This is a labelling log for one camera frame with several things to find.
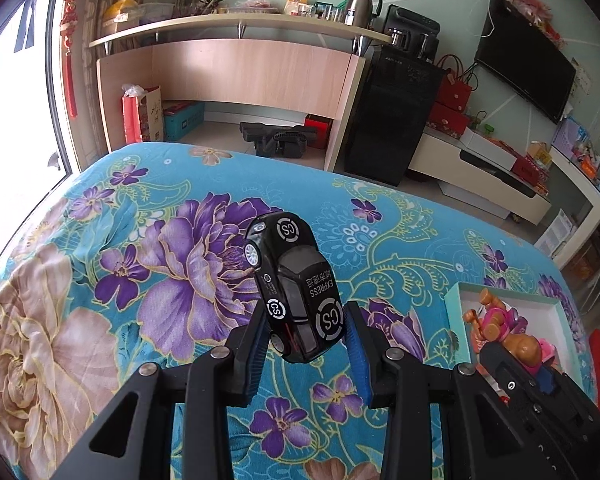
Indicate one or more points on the red hanging knot ornament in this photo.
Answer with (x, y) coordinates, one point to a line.
(71, 35)

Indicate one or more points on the small orange white carton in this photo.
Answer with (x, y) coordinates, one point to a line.
(296, 5)

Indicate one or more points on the black cabinet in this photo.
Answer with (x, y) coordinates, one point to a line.
(390, 110)

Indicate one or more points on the red flat boxes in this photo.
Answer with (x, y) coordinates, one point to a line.
(530, 172)

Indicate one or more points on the black toy car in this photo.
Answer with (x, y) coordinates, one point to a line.
(300, 285)

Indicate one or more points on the white desk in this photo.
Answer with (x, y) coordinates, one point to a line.
(575, 185)

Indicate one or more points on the white flat box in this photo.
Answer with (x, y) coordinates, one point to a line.
(487, 147)

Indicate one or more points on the teal shallow cardboard box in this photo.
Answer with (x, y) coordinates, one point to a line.
(460, 310)

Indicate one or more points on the small red box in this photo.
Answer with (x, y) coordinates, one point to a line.
(317, 132)

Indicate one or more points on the yellow item on shelf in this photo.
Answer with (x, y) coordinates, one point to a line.
(120, 10)

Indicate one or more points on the white television cabinet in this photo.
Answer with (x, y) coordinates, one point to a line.
(440, 160)

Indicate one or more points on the wooden desk with shelf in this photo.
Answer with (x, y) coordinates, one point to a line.
(255, 70)

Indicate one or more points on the white slatted rack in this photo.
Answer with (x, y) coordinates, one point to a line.
(555, 235)

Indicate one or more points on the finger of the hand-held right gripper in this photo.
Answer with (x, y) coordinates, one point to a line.
(552, 380)
(505, 370)

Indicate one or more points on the floral blanket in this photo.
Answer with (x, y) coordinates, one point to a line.
(130, 210)

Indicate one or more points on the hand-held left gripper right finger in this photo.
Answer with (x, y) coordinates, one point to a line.
(360, 360)

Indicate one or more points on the blue box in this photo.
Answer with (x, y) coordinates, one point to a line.
(182, 120)

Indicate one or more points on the black device on floor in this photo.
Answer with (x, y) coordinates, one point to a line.
(277, 140)

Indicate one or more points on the black wall television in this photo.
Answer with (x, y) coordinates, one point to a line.
(525, 60)

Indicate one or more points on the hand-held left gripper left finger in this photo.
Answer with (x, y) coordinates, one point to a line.
(257, 360)

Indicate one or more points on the pink pup toy figure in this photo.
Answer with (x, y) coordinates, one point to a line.
(500, 325)

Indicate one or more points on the red gift box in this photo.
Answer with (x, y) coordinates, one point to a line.
(447, 117)

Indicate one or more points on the steel thermos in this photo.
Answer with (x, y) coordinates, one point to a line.
(360, 5)

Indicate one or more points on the red gift bag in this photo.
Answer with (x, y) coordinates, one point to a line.
(467, 95)
(450, 90)

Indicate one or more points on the yellow carton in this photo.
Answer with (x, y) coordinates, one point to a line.
(539, 154)

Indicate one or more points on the red white paper bag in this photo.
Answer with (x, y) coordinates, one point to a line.
(140, 115)

